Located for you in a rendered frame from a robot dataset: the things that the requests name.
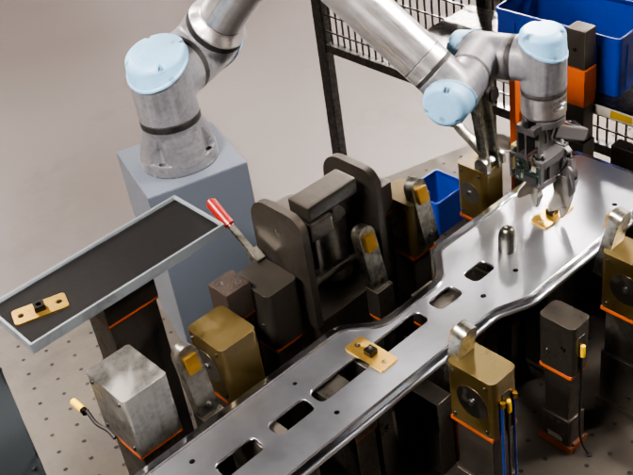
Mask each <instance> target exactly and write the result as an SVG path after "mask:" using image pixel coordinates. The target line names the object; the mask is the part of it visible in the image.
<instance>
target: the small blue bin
mask: <svg viewBox="0 0 633 475"><path fill-rule="evenodd" d="M422 179H424V180H425V182H426V184H427V188H428V191H429V192H430V202H431V206H432V210H433V214H434V218H435V221H436V225H437V229H438V233H439V236H441V235H442V234H443V233H444V232H446V231H447V230H448V229H450V228H451V227H452V226H454V225H455V224H456V223H458V222H459V221H461V220H462V219H464V217H462V216H460V212H461V203H460V187H459V177H456V176H454V175H452V174H449V173H447V172H443V171H441V170H438V169H435V170H433V171H431V172H429V173H428V174H426V175H425V176H424V177H422Z"/></svg>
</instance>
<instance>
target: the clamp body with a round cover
mask: <svg viewBox="0 0 633 475"><path fill-rule="evenodd" d="M188 331H189V334H190V338H191V342H192V345H193V346H195V347H196V348H197V349H198V351H199V354H200V357H201V358H202V361H203V365H204V367H205V370H206V372H207V375H208V377H209V380H210V382H211V385H212V386H213V389H214V391H215V394H216V396H217V399H218V401H219V404H220V405H221V406H223V407H226V406H227V405H228V404H230V403H231V402H232V401H234V400H235V399H237V398H238V397H239V396H241V395H242V394H244V393H245V392H246V391H248V390H249V389H250V388H252V387H253V386H254V385H256V384H257V383H259V382H260V381H262V380H263V379H264V378H266V376H265V372H264V368H263V363H262V359H261V354H260V351H259V346H258V342H257V338H256V333H255V330H254V326H253V325H252V324H251V323H249V322H248V321H246V320H245V319H242V318H241V317H240V316H239V315H237V314H236V313H234V312H233V311H231V310H230V309H228V308H227V307H225V306H218V307H216V308H214V309H213V310H211V311H210V312H208V313H207V314H205V315H204V316H202V317H201V318H199V319H197V320H196V321H195V322H193V323H192V324H190V325H189V326H188ZM233 456H234V460H235V466H236V470H238V469H239V468H240V467H242V466H243V465H244V464H246V463H247V462H248V459H247V458H246V457H245V456H244V455H243V453H242V450H241V448H240V449H239V450H237V451H236V452H234V453H233Z"/></svg>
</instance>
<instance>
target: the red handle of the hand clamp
mask: <svg viewBox="0 0 633 475"><path fill-rule="evenodd" d="M451 127H453V128H454V129H455V131H456V132H457V133H458V134H459V135H460V136H461V137H462V138H463V139H464V140H465V141H466V143H467V144H468V145H469V146H470V147H471V148H472V149H473V150H474V151H475V152H476V153H478V150H477V144H476V139H475V136H474V135H473V134H472V133H471V132H470V131H469V130H468V129H467V127H466V126H465V125H464V124H463V123H459V124H457V125H454V126H451ZM489 156H490V161H491V165H493V164H494V163H495V161H496V159H495V157H494V156H493V155H492V154H491V153H490V152H489Z"/></svg>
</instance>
